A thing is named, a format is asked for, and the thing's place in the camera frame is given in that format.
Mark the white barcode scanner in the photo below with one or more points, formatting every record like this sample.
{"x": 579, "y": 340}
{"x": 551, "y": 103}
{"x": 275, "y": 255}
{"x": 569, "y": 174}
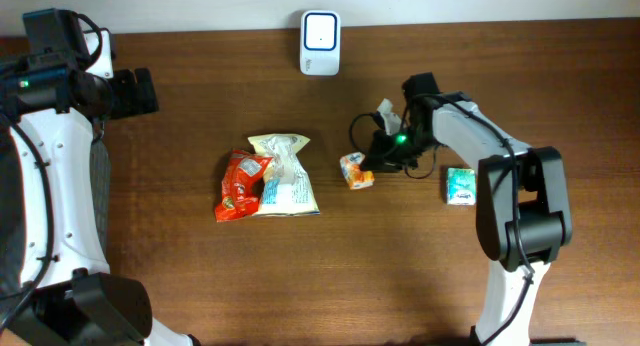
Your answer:
{"x": 320, "y": 43}

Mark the cream chips bag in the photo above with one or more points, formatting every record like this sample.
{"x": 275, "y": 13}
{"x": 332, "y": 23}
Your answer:
{"x": 287, "y": 190}

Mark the grey plastic mesh basket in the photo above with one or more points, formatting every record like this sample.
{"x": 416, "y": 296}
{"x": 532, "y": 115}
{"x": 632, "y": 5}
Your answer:
{"x": 13, "y": 236}

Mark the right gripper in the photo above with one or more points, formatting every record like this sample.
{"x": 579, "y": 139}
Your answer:
{"x": 379, "y": 159}

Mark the red snack packet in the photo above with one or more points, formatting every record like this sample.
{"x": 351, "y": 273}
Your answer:
{"x": 243, "y": 171}

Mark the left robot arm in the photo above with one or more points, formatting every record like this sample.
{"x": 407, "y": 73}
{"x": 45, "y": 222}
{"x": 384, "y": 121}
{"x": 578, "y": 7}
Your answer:
{"x": 56, "y": 284}

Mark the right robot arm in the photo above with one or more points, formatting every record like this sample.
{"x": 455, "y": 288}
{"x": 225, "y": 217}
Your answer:
{"x": 523, "y": 215}

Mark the green tissue pack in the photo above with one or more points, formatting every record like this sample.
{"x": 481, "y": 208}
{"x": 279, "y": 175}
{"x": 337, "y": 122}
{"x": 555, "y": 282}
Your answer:
{"x": 461, "y": 187}

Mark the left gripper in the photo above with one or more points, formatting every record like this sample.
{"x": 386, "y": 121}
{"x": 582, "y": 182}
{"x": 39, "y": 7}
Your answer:
{"x": 135, "y": 104}

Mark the orange tissue pack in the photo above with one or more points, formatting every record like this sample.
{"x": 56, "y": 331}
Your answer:
{"x": 353, "y": 175}

